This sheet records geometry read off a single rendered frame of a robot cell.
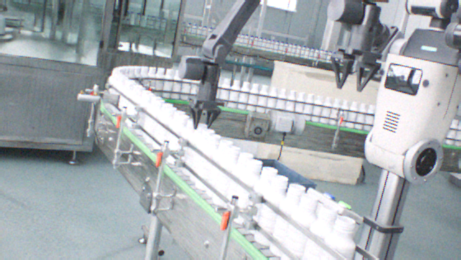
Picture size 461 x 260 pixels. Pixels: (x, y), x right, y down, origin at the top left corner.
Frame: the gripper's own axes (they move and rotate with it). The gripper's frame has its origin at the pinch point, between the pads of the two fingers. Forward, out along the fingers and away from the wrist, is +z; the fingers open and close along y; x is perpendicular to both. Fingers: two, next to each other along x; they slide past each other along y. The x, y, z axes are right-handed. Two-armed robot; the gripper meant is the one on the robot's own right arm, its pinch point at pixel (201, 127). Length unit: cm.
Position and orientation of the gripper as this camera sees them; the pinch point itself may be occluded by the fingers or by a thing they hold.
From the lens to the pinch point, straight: 162.2
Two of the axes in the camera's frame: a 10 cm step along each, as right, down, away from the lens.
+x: 4.6, 2.7, -8.5
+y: -8.7, -0.6, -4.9
